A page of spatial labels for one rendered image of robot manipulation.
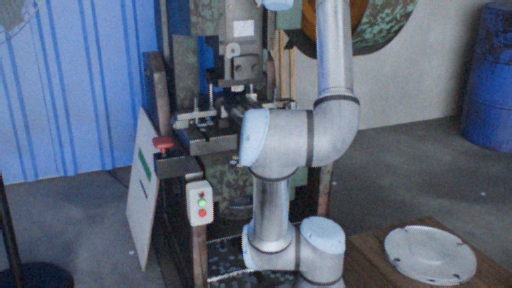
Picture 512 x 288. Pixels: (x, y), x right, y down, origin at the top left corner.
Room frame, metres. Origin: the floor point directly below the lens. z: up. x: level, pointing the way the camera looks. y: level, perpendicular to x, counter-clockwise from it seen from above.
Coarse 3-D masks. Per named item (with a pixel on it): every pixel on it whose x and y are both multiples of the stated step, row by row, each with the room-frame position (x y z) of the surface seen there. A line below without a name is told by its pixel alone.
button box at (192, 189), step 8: (192, 184) 1.40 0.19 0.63; (200, 184) 1.40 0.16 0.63; (208, 184) 1.40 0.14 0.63; (192, 192) 1.36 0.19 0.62; (208, 192) 1.38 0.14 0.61; (192, 200) 1.36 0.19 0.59; (208, 200) 1.38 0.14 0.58; (192, 208) 1.36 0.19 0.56; (200, 208) 1.37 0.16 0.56; (208, 208) 1.38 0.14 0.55; (168, 216) 1.79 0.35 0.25; (192, 216) 1.36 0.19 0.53; (208, 216) 1.38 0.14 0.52; (192, 224) 1.36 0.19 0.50; (200, 224) 1.37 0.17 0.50; (176, 232) 1.64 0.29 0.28; (184, 248) 1.50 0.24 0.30
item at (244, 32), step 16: (240, 0) 1.70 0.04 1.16; (240, 16) 1.70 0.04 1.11; (256, 16) 1.72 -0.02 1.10; (240, 32) 1.70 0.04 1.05; (256, 32) 1.72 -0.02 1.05; (240, 48) 1.70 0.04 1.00; (256, 48) 1.72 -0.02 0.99; (224, 64) 1.68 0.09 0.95; (240, 64) 1.66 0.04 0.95; (256, 64) 1.68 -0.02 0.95
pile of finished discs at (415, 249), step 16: (400, 240) 1.47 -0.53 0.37; (416, 240) 1.47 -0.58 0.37; (432, 240) 1.47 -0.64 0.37; (448, 240) 1.47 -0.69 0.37; (400, 256) 1.38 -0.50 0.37; (416, 256) 1.37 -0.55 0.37; (432, 256) 1.37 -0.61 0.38; (448, 256) 1.38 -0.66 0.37; (464, 256) 1.38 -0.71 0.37; (416, 272) 1.30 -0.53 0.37; (432, 272) 1.30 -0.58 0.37; (448, 272) 1.30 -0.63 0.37; (464, 272) 1.30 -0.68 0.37
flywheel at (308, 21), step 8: (304, 0) 2.07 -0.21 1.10; (312, 0) 2.03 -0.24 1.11; (352, 0) 1.75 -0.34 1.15; (360, 0) 1.64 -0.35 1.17; (304, 8) 2.04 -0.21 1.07; (312, 8) 2.03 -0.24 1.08; (352, 8) 1.68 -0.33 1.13; (360, 8) 1.64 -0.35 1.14; (304, 16) 2.01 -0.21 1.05; (312, 16) 1.99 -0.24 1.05; (352, 16) 1.68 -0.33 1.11; (360, 16) 1.63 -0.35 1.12; (304, 24) 2.01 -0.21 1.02; (312, 24) 1.94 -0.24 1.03; (352, 24) 1.67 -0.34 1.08; (312, 32) 1.94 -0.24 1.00; (352, 32) 1.68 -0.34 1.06
